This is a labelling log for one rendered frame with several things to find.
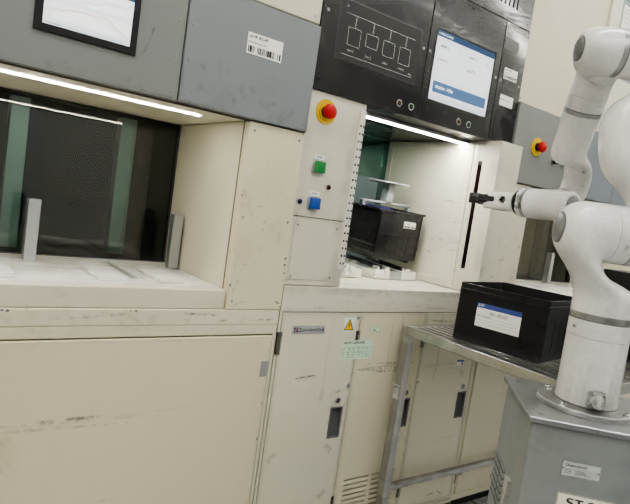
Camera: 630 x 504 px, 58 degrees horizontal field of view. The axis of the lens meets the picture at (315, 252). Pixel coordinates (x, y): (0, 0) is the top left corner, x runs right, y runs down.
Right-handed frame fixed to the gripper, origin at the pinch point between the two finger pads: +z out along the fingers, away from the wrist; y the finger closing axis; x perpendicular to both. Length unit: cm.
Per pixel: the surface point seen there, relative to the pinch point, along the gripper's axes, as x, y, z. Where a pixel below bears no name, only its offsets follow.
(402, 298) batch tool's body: -34.7, -13.5, 12.6
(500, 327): -36.0, -3.7, -18.6
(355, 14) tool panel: 43, -49, 11
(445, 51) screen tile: 43.6, -11.9, 12.6
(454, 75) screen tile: 37.7, -6.2, 12.9
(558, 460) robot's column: -51, -37, -62
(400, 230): -13.9, 0.8, 34.7
